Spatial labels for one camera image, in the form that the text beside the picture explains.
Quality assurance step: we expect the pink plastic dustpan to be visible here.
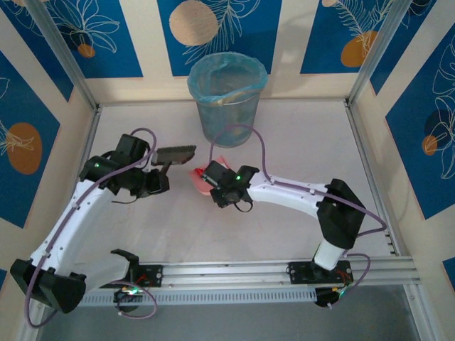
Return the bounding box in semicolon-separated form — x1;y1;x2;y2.
187;153;232;196

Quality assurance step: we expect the dark brown hand brush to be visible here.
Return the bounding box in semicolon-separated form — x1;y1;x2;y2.
151;144;198;177

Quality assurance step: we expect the grey mesh waste bin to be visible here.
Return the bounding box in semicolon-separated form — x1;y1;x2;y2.
187;52;269;148

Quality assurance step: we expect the blue plastic bin liner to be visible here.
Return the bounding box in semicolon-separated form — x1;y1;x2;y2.
187;52;269;107

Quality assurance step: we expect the left controller board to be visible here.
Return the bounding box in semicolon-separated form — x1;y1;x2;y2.
112;286;144;314

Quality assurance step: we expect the controller board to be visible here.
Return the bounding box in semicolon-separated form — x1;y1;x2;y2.
314;286;351;310
112;286;144;314

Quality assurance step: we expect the right controller board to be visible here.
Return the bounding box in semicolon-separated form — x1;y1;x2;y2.
314;286;351;310

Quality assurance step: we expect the thin black right gripper wire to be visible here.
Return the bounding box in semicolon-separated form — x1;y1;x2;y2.
233;200;255;215

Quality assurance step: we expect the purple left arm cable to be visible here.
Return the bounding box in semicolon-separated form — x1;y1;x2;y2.
26;127;158;328

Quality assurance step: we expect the aluminium mounting rail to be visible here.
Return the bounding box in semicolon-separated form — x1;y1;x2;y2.
31;256;424;295

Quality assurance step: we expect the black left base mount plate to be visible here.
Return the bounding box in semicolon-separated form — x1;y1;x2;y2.
98;263;164;289

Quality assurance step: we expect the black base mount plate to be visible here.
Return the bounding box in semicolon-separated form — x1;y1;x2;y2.
98;263;164;289
288;261;353;286

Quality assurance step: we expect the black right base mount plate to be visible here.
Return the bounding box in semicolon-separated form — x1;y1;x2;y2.
288;261;353;286

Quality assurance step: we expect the grey slotted cable duct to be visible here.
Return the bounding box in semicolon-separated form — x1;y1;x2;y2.
45;286;318;308

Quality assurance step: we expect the aluminium frame post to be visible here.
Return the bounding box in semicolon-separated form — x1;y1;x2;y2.
24;0;100;113
346;0;422;109

